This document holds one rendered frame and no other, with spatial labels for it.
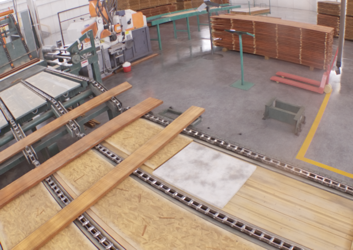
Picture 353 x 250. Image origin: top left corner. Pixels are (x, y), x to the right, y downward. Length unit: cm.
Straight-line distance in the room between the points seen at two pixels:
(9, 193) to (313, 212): 231
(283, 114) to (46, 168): 321
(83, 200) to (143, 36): 650
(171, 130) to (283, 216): 125
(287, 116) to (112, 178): 276
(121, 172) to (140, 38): 614
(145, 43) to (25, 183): 642
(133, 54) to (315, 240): 695
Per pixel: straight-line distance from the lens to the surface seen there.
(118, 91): 312
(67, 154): 231
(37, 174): 224
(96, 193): 179
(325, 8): 1197
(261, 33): 703
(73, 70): 506
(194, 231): 150
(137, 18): 737
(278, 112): 390
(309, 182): 185
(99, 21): 641
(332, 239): 160
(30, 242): 175
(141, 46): 777
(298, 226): 158
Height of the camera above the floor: 207
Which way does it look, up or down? 30 degrees down
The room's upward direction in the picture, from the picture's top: 7 degrees counter-clockwise
